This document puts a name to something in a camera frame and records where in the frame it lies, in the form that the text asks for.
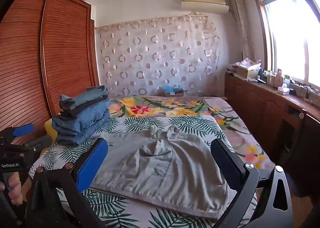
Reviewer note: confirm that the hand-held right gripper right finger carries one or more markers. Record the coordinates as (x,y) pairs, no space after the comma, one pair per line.
(226,163)

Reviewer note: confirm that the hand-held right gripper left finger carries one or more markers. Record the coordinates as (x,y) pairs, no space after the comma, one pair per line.
(91,168)

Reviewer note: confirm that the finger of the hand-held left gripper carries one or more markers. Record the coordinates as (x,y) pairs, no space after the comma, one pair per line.
(23,130)
(42,143)

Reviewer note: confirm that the folded teal grey pants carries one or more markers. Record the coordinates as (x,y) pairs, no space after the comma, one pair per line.
(85,96)

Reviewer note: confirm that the person's left hand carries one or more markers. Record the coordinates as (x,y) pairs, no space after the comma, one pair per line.
(15,188)

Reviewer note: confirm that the folded blue denim jeans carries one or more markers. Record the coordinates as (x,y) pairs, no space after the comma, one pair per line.
(80,125)

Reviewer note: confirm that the long wooden sideboard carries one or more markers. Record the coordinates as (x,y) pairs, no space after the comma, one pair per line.
(255,113)

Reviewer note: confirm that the leaf print bed sheet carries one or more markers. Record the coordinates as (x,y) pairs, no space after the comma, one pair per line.
(140,124)

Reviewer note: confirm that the floral pillow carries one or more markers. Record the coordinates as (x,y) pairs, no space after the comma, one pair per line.
(175,106)

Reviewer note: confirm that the wooden slatted wardrobe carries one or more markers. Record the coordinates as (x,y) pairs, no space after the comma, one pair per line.
(62,55)

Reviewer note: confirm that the small cardboard box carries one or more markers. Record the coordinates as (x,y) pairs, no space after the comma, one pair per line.
(178,93)

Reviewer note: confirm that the white tissue box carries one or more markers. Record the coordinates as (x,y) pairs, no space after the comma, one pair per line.
(283,90)

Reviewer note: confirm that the blue plastic bag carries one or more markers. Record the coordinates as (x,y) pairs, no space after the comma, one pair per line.
(171,88)

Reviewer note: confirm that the open cardboard box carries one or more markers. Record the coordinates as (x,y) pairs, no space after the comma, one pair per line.
(246,72)

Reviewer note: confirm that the white bottle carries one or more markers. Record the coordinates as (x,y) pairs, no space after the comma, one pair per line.
(280,77)

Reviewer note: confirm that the patterned cloth bag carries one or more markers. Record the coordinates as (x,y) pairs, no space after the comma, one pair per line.
(250,62)

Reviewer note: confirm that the circle print sheer curtain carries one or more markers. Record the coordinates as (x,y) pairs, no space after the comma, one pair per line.
(160,55)

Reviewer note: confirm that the beige window curtain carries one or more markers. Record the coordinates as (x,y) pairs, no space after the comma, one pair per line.
(240,25)

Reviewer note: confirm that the wooden framed window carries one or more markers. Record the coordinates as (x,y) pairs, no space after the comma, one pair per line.
(287,37)

